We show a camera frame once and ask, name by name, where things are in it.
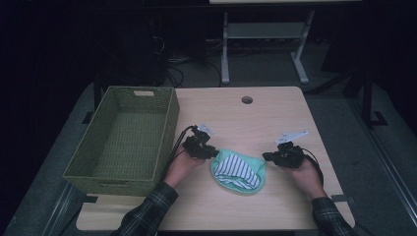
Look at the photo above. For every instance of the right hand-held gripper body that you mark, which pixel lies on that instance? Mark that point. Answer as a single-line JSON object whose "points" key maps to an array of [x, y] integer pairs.
{"points": [[290, 157]]}

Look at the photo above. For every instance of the mint green garment striped lining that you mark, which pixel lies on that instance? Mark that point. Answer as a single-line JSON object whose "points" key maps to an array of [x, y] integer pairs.
{"points": [[237, 170]]}

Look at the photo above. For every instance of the person's left hand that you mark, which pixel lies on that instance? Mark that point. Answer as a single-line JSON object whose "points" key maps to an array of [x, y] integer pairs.
{"points": [[180, 168]]}

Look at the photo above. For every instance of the person's right hand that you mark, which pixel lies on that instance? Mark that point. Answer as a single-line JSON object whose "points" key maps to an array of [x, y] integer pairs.
{"points": [[308, 180]]}

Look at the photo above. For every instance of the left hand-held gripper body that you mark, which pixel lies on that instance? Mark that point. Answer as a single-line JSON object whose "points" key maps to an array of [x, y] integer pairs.
{"points": [[196, 147]]}

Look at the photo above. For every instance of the white metal stand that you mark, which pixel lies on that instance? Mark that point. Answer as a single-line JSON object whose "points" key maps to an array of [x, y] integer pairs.
{"points": [[265, 31]]}

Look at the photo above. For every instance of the black metal stand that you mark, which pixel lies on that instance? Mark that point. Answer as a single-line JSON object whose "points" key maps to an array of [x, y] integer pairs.
{"points": [[369, 98]]}

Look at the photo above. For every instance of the green woven basket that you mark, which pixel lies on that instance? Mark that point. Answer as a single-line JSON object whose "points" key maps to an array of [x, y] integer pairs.
{"points": [[131, 137]]}

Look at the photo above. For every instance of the black tape strip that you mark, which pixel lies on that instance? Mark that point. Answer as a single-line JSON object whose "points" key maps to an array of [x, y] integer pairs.
{"points": [[90, 199]]}

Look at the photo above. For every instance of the grey tape strip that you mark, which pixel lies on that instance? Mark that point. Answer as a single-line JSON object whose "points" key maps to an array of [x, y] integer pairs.
{"points": [[342, 198]]}

